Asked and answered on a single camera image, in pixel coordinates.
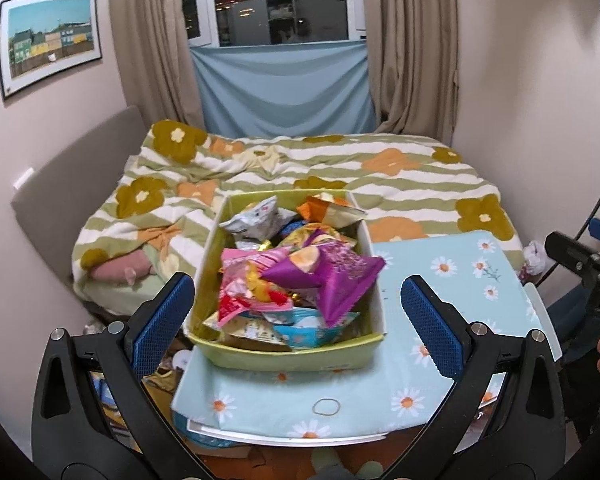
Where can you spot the silver white snack bag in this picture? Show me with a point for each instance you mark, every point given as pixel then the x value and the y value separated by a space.
pixel 261 221

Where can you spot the pink pillow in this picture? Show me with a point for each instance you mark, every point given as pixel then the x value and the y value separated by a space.
pixel 127 269

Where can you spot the window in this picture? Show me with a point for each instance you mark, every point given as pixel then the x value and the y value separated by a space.
pixel 240 23

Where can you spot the blue white snack bag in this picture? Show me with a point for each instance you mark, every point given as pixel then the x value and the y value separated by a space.
pixel 299 328

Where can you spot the left beige curtain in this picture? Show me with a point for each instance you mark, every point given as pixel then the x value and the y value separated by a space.
pixel 155 64

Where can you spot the floral striped bed blanket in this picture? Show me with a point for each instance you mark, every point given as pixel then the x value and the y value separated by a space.
pixel 166 200

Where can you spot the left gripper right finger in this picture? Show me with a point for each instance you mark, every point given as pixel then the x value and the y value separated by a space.
pixel 440 327

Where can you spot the yellow orange snack bag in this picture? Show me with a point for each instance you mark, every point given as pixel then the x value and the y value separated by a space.
pixel 331 211

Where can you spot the framed houses picture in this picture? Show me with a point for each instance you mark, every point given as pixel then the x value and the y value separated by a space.
pixel 40 39

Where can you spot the green cardboard box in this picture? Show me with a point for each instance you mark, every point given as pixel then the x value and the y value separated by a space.
pixel 359 343

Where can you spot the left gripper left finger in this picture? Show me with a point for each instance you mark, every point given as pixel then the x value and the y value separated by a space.
pixel 156 322

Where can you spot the right beige curtain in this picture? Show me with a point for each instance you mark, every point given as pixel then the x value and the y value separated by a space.
pixel 412 51

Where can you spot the blue cloth under window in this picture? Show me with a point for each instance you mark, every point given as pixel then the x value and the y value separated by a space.
pixel 285 89

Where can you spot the pink rice snack bag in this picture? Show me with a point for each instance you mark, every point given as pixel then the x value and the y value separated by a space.
pixel 244 289

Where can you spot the beige curtain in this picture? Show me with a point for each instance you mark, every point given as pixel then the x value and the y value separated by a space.
pixel 155 64
pixel 412 51

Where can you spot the pale yellow green snack bag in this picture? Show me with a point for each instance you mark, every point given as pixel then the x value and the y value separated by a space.
pixel 315 233

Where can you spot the grey headboard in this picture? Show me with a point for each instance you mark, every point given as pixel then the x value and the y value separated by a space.
pixel 53 205

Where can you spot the purple snack bag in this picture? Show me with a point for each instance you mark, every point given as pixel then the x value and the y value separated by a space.
pixel 335 273

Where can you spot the rubber band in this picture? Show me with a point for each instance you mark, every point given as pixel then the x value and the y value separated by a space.
pixel 326 407

